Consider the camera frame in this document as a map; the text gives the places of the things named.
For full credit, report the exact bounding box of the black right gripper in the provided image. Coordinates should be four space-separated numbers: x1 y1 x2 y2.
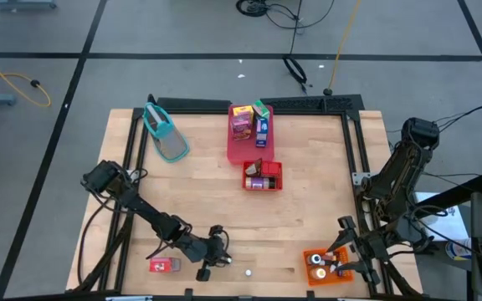
326 215 393 287

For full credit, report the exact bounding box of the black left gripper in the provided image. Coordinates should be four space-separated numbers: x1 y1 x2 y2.
181 224 233 283

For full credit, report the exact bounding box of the red cereal box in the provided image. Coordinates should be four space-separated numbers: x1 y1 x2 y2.
148 256 182 273

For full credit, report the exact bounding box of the spice shaker purple label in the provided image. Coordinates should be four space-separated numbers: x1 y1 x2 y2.
244 176 277 191

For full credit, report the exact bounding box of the brown spice packet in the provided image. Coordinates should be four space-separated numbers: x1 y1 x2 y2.
244 158 264 178

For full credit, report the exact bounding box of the smoked paprika tin red lid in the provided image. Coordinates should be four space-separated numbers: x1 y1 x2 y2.
260 161 282 179

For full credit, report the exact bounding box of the magenta Raisin Bran cereal box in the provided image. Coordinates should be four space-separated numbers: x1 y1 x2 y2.
229 115 254 142

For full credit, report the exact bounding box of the blue Frosted Flakes cereal box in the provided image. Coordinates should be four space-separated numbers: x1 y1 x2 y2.
254 116 270 149

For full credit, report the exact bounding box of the yellow Corn Pops cereal box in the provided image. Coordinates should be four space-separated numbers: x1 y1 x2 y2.
232 105 255 123

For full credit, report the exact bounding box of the green Apple Jacks cereal box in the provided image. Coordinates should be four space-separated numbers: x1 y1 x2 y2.
251 99 272 120

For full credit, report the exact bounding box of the orange plastic basket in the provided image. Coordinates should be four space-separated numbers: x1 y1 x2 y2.
302 246 356 288

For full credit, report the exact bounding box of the white paper sheet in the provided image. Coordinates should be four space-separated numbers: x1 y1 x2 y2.
414 191 471 242

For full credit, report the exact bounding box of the red plastic basket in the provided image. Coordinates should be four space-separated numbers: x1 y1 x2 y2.
241 160 285 192

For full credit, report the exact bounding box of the pink plastic tray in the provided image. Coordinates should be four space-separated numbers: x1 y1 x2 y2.
226 104 276 166

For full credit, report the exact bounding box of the teal handled metal box grater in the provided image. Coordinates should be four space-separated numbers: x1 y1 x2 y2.
141 101 191 164

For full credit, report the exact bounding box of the black aluminium table frame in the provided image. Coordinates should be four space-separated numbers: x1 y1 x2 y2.
71 94 424 301

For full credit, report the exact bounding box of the black floor cable loop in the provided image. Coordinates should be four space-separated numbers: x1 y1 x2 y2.
282 55 314 95

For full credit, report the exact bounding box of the yellow hanging cable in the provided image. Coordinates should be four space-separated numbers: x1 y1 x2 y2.
326 0 363 96

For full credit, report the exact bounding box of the yellow floor cable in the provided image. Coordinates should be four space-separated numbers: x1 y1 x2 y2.
0 44 53 108

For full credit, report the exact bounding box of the black floor cable coil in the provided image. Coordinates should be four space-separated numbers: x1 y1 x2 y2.
235 0 336 31

